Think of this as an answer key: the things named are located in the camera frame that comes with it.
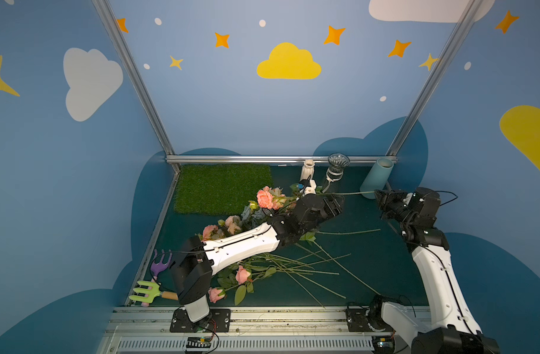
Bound coral pink rose stem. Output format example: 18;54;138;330
300;229;381;242

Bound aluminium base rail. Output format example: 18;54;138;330
97;306;411;353

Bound pink flower bouquet pile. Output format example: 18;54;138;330
201;214;353;308

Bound white ribbed ceramic vase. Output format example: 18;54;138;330
300;159;315;181

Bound green toy garden fork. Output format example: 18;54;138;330
128;280;179;304

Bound pink rose spray stem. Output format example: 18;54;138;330
246;186;375;211

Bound horizontal aluminium frame bar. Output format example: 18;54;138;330
165;154;397;165

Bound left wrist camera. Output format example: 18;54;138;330
300;178;317;196

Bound teal cylinder vase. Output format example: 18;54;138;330
359;158;394;199

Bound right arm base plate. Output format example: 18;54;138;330
345;306;386;332

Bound purple toy garden rake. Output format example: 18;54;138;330
149;249;173;284

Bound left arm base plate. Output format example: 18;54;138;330
169;308;231;334

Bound blue grey fabric flowers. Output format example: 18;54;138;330
240;204;271;228

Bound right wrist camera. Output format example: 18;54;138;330
407;187;441;218

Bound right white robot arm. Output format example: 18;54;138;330
367;187;500;353

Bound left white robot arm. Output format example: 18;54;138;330
169;194;344;323

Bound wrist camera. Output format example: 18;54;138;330
300;178;317;196
407;187;441;218

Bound clear glass vase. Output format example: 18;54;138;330
322;153;351;193

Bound green artificial grass mat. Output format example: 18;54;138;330
174;164;273;215

